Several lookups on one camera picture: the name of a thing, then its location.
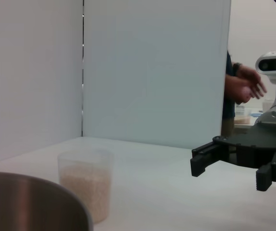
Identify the clear plastic cup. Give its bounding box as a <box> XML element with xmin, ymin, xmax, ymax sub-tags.
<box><xmin>57</xmin><ymin>148</ymin><xmax>114</xmax><ymax>224</ymax></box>

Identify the small white blue carton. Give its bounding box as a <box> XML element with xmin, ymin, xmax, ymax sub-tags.
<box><xmin>235</xmin><ymin>103</ymin><xmax>246</xmax><ymax>118</ymax></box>

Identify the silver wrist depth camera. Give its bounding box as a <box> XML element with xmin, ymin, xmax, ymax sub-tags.
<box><xmin>255</xmin><ymin>50</ymin><xmax>276</xmax><ymax>85</ymax></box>

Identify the dark wristwatch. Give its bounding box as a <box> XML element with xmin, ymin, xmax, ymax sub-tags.
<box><xmin>232</xmin><ymin>62</ymin><xmax>242</xmax><ymax>76</ymax></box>

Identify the person in dark shirt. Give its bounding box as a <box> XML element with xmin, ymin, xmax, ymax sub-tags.
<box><xmin>221</xmin><ymin>49</ymin><xmax>237</xmax><ymax>136</ymax></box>

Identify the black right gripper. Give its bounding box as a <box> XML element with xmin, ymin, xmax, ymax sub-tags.
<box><xmin>190</xmin><ymin>121</ymin><xmax>276</xmax><ymax>192</ymax></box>

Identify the person's right forearm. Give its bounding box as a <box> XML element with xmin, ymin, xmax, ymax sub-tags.
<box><xmin>225</xmin><ymin>74</ymin><xmax>243</xmax><ymax>97</ymax></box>

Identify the clear tub with rice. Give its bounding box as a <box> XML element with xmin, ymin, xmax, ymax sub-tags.
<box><xmin>234</xmin><ymin>115</ymin><xmax>251</xmax><ymax>124</ymax></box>

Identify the person's left hand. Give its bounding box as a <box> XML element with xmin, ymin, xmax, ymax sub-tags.
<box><xmin>236</xmin><ymin>65</ymin><xmax>262</xmax><ymax>84</ymax></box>

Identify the person's right hand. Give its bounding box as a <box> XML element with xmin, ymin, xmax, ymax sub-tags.
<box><xmin>235</xmin><ymin>80</ymin><xmax>268</xmax><ymax>104</ymax></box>

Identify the blue white packet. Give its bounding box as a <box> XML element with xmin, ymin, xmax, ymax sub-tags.
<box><xmin>250</xmin><ymin>110</ymin><xmax>265</xmax><ymax>119</ymax></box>

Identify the white partition board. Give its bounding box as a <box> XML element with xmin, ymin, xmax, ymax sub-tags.
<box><xmin>83</xmin><ymin>0</ymin><xmax>232</xmax><ymax>149</ymax></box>

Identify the stainless steel mixing bowl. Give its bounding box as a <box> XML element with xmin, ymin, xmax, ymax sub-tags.
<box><xmin>0</xmin><ymin>171</ymin><xmax>94</xmax><ymax>231</ymax></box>

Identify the white rice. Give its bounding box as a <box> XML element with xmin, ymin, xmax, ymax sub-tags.
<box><xmin>60</xmin><ymin>165</ymin><xmax>111</xmax><ymax>223</ymax></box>

